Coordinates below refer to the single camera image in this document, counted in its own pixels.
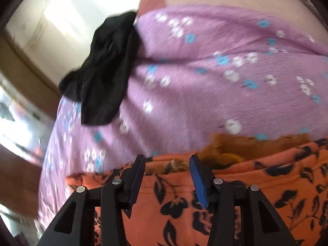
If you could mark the orange black floral garment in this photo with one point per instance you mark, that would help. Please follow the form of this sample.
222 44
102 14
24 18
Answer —
256 184

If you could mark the purple floral bedsheet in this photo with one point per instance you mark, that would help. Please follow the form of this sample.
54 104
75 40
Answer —
205 94

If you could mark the wooden door with stained glass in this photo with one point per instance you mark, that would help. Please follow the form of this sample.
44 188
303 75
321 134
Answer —
28 82

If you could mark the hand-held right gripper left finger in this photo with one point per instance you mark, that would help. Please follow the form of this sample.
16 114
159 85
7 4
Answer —
137 182

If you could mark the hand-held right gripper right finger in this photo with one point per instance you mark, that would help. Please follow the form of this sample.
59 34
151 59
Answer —
199 182

